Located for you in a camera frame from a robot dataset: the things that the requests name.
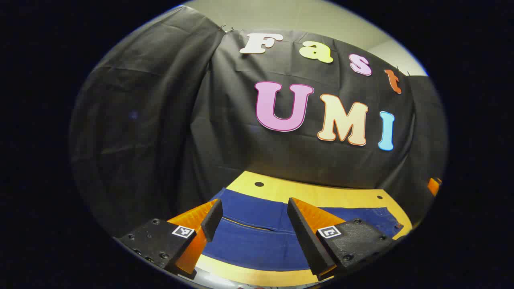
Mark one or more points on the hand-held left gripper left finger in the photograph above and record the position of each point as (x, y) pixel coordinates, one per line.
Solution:
(213, 220)

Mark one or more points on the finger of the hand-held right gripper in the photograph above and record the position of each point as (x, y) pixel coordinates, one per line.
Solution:
(434, 186)

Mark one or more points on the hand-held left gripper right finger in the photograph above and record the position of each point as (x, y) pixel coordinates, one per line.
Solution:
(303, 237)

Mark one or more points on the blue denim jeans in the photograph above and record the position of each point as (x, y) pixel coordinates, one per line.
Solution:
(257, 245)

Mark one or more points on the black backdrop cloth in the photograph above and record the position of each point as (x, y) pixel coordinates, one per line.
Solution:
(168, 120)

